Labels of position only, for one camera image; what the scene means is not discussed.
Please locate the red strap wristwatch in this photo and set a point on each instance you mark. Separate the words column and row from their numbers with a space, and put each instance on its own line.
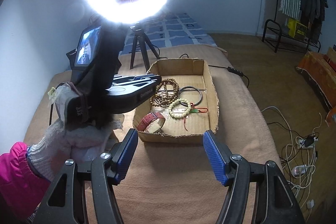
column 151, row 123

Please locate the orange brown box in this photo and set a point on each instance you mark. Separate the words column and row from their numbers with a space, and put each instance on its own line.
column 320, row 71

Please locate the white power strip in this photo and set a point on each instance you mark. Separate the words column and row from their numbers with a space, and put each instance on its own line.
column 306, row 143

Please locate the blue bangle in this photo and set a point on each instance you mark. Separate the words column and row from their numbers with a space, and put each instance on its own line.
column 191, row 88

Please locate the yellow box on rack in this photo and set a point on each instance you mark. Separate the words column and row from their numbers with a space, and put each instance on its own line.
column 296, row 29

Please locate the pink left sleeve forearm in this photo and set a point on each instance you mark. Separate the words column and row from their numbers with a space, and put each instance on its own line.
column 21, row 188

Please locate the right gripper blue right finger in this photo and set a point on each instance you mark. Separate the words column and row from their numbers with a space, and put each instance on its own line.
column 274, row 200

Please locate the blue patterned bed sheet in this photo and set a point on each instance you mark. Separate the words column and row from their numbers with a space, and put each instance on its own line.
column 172, row 30

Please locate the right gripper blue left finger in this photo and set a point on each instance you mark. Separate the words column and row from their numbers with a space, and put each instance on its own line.
column 64, row 201

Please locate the hanging dark clothes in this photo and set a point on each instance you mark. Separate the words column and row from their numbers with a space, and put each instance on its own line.
column 312, row 16

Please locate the cardboard box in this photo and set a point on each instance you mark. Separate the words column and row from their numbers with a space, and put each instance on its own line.
column 175, row 74

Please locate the left hand white glove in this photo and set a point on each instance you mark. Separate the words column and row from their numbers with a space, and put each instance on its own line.
column 81, row 142

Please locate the green jade red cord pendant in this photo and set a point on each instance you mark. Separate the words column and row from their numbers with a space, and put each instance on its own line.
column 194, row 109

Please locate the black tripod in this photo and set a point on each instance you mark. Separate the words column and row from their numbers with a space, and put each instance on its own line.
column 141, row 39

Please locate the black clothes rack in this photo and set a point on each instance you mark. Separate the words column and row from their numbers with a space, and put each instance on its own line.
column 275, row 32

